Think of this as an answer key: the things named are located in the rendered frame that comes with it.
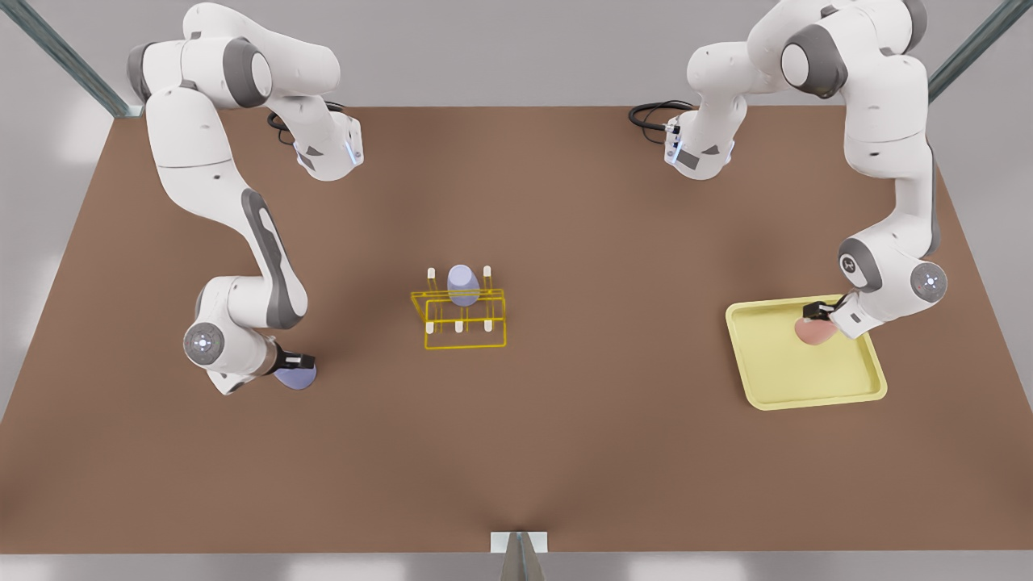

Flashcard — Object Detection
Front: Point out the pale yellow tray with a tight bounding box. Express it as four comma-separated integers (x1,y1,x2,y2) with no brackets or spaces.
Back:
725,294,889,412

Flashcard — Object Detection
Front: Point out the black cable loop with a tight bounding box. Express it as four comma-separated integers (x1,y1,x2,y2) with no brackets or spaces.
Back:
628,100,700,147
267,102,348,147

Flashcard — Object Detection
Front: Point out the silver frame post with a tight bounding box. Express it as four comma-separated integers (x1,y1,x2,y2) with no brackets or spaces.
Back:
926,0,1033,104
0,0,143,119
490,531,549,581

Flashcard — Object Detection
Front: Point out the pink cup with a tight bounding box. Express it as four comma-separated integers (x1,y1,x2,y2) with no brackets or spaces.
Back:
794,316,839,348

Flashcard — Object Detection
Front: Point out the yellow wire cup rack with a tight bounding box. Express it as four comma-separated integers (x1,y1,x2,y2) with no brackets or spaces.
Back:
410,265,508,351

